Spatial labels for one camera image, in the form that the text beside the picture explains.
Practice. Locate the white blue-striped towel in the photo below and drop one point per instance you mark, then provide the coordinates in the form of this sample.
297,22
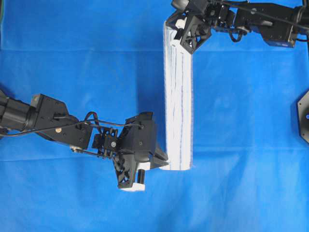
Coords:
179,106

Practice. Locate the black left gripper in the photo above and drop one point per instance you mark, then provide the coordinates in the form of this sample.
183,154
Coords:
137,142

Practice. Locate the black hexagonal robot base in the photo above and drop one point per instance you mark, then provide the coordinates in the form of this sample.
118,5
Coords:
303,116

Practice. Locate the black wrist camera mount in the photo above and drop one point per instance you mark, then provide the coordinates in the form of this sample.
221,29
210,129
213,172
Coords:
195,33
125,168

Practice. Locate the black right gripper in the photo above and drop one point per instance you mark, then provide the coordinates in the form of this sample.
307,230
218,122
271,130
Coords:
195,7

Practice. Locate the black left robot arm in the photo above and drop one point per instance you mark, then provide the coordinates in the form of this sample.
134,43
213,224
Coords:
50,119

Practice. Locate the blue table cloth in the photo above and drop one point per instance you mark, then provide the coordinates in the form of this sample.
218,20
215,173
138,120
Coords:
250,169

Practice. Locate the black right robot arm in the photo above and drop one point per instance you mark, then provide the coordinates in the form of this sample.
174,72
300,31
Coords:
278,25

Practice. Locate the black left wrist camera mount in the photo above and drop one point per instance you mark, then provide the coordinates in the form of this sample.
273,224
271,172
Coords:
125,168

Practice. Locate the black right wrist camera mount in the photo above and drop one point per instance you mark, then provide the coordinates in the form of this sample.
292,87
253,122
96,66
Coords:
195,33

